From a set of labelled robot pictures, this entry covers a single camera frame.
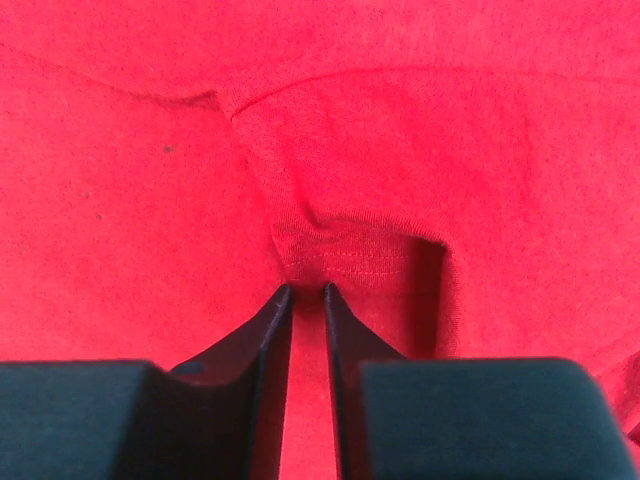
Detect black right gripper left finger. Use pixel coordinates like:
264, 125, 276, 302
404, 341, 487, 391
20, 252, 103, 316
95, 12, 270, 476
1, 286, 293, 479

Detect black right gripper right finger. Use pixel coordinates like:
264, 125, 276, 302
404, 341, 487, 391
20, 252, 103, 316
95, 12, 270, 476
324, 285, 639, 480

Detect red t shirt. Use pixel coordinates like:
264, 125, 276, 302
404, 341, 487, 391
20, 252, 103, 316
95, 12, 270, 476
1, 1, 639, 479

